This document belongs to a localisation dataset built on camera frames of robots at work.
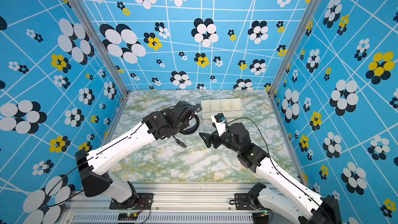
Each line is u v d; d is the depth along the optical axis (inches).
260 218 27.7
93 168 15.8
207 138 24.7
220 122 23.9
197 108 24.4
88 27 32.6
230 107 43.3
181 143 33.3
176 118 20.4
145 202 28.8
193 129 29.1
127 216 28.4
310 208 15.4
